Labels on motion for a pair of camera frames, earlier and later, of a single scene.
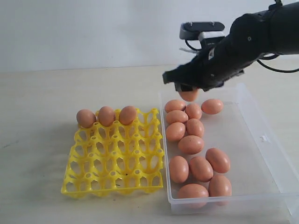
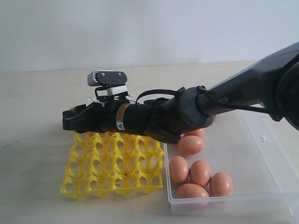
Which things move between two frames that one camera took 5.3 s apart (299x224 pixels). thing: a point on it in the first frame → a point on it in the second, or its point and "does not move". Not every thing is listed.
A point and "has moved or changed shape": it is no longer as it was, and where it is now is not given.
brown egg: (191, 190) does not move
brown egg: (179, 169) does not move
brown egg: (191, 144) does not move
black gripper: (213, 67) → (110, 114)
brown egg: (201, 169) has moved or changed shape
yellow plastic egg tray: (116, 159) does not move
